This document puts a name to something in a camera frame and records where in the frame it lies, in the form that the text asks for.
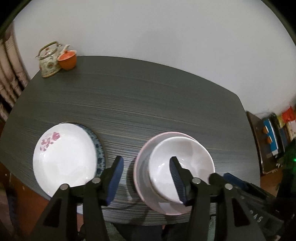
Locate large blue patterned plate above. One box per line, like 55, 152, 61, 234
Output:
76, 124, 106, 178

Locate dark wooden cabinet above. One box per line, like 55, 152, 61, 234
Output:
245, 111, 296, 175

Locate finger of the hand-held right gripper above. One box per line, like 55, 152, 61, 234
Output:
223, 173, 255, 195

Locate person's legs dark trousers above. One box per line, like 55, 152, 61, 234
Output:
113, 222, 167, 241

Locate floral ceramic teapot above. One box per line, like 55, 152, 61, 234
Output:
35, 41, 70, 78

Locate orange cup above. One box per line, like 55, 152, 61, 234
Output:
57, 50, 77, 71

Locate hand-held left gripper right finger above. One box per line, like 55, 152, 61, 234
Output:
169, 156, 266, 241

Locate white plate pink flowers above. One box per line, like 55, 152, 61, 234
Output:
32, 123, 97, 197

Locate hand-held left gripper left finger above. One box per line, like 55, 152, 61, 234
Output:
30, 156, 125, 241

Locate small white bowl blue print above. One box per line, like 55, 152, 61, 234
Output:
147, 137, 213, 205

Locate large pink bowl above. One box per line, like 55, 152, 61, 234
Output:
134, 132, 216, 215

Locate green fluffy cloth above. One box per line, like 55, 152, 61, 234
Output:
102, 221, 123, 241

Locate colourful packets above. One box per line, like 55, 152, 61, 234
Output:
276, 105, 296, 142

